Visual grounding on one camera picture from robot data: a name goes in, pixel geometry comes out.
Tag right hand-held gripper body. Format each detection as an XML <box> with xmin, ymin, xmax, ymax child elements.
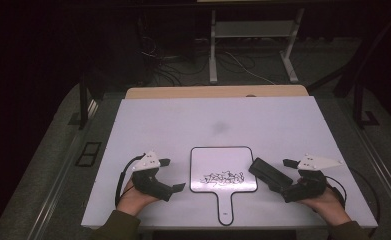
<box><xmin>282</xmin><ymin>153</ymin><xmax>343</xmax><ymax>204</ymax></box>

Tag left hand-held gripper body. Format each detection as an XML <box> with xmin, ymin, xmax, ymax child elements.
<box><xmin>131</xmin><ymin>150</ymin><xmax>175</xmax><ymax>202</ymax></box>

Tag black whiteboard eraser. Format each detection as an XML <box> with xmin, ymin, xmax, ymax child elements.
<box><xmin>248</xmin><ymin>157</ymin><xmax>294</xmax><ymax>195</ymax></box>

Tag small whiteboard with handle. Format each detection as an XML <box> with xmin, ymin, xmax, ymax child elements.
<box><xmin>189</xmin><ymin>145</ymin><xmax>259</xmax><ymax>227</ymax></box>

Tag person's left hand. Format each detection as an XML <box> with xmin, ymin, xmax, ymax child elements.
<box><xmin>116</xmin><ymin>178</ymin><xmax>160</xmax><ymax>217</ymax></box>

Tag person's right hand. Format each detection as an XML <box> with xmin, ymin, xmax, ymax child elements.
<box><xmin>296</xmin><ymin>178</ymin><xmax>353</xmax><ymax>227</ymax></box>

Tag wooden table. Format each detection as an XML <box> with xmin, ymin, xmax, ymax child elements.
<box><xmin>124</xmin><ymin>84</ymin><xmax>310</xmax><ymax>100</ymax></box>

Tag black metal stand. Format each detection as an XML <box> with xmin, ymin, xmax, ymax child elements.
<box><xmin>306</xmin><ymin>9</ymin><xmax>391</xmax><ymax>130</ymax></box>

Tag white metal stand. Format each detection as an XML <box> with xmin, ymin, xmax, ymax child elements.
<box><xmin>208</xmin><ymin>7</ymin><xmax>306</xmax><ymax>85</ymax></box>

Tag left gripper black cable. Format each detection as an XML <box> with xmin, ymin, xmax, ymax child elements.
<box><xmin>114</xmin><ymin>154</ymin><xmax>146</xmax><ymax>208</ymax></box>

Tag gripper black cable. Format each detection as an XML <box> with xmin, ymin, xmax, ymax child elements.
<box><xmin>325</xmin><ymin>166</ymin><xmax>381</xmax><ymax>238</ymax></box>
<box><xmin>114</xmin><ymin>154</ymin><xmax>146</xmax><ymax>208</ymax></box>

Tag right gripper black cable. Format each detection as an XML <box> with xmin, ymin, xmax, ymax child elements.
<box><xmin>325</xmin><ymin>166</ymin><xmax>381</xmax><ymax>238</ymax></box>

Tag black floor cables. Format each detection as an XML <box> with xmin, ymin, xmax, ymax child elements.
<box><xmin>138</xmin><ymin>35</ymin><xmax>211</xmax><ymax>88</ymax></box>

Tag white floor cable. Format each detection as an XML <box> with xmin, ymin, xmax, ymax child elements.
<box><xmin>224</xmin><ymin>50</ymin><xmax>277</xmax><ymax>86</ymax></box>

